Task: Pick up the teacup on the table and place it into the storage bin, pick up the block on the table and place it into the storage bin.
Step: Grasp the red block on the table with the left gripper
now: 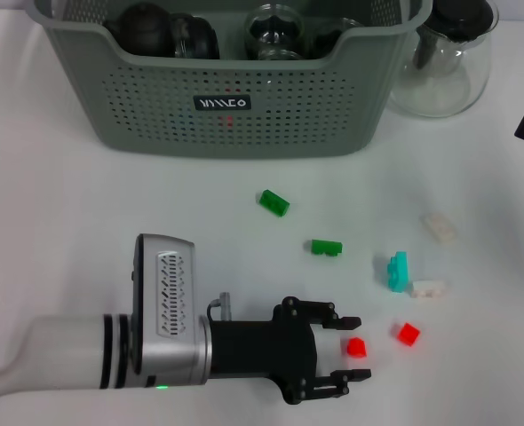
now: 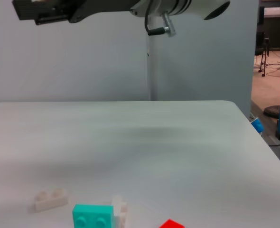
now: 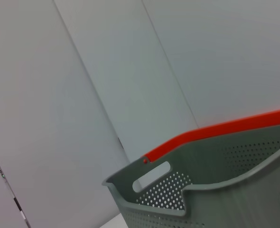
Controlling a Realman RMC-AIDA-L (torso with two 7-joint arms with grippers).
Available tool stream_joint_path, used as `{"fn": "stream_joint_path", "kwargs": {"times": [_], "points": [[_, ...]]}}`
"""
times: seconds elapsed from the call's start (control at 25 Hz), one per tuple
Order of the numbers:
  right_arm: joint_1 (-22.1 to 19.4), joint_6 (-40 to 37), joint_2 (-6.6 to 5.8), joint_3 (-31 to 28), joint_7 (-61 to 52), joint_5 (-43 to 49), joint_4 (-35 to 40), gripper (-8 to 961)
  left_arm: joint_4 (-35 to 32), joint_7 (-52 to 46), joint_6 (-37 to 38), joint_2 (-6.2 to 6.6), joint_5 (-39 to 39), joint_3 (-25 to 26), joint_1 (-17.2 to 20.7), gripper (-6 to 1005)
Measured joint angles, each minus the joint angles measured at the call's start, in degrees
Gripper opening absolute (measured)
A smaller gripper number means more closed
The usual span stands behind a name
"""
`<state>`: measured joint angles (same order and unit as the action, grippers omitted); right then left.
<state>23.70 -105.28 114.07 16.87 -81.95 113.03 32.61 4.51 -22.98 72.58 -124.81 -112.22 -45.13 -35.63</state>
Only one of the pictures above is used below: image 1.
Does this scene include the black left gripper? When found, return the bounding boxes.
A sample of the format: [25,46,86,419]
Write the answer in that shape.
[208,296,373,406]

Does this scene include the small red rounded brick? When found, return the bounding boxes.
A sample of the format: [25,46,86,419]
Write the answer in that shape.
[345,336,369,359]

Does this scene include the small red square brick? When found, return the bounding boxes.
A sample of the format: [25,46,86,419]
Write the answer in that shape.
[393,322,422,346]

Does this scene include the teal brick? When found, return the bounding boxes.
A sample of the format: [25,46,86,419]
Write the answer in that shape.
[385,250,410,294]

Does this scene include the white two-stud brick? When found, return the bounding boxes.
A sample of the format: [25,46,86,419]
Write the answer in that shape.
[420,213,458,245]

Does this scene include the grey perforated storage bin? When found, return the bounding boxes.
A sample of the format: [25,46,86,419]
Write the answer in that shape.
[24,0,435,161]

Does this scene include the glass teapot black lid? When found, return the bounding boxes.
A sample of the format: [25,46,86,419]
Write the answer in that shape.
[388,0,501,119]

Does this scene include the green notched brick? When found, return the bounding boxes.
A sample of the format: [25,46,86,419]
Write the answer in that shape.
[311,238,344,257]

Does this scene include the small silver wrist plug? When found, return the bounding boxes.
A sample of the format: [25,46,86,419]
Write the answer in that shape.
[206,291,233,322]

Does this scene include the green sloped brick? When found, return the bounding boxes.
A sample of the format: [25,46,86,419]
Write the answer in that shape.
[258,189,291,217]

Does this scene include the dark clay teapot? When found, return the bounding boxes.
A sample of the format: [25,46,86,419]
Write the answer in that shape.
[104,2,174,58]

